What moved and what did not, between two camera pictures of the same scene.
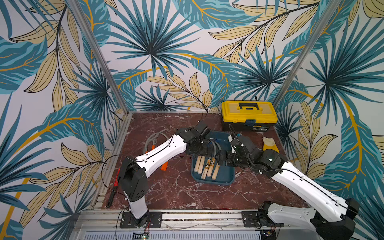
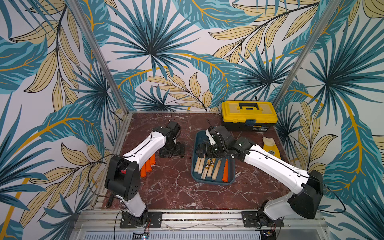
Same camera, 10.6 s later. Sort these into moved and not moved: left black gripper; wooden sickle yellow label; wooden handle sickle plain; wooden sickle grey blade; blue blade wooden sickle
Moved: left black gripper
Not moved: wooden sickle grey blade; wooden sickle yellow label; wooden handle sickle plain; blue blade wooden sickle
